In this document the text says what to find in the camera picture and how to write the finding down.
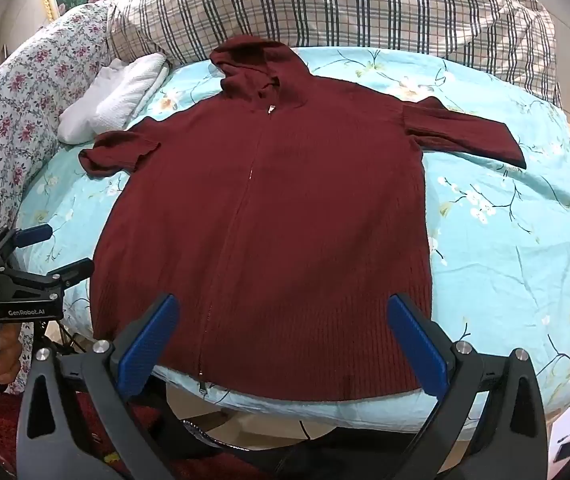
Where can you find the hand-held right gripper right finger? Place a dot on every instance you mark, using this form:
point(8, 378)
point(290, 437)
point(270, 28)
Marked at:
point(417, 347)

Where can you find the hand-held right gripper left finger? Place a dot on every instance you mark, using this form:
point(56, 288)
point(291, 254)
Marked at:
point(147, 350)

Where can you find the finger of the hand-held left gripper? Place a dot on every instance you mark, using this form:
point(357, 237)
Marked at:
point(35, 235)
point(77, 270)

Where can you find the maroon hooded knit sweater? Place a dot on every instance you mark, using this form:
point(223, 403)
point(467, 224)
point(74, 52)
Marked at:
point(265, 235)

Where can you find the light blue floral bed sheet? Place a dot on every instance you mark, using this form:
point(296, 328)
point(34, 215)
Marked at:
point(505, 240)

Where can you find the white towel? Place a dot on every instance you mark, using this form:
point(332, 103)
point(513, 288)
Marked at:
point(115, 100)

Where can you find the plaid quilt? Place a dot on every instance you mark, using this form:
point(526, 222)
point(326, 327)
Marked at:
point(340, 5)

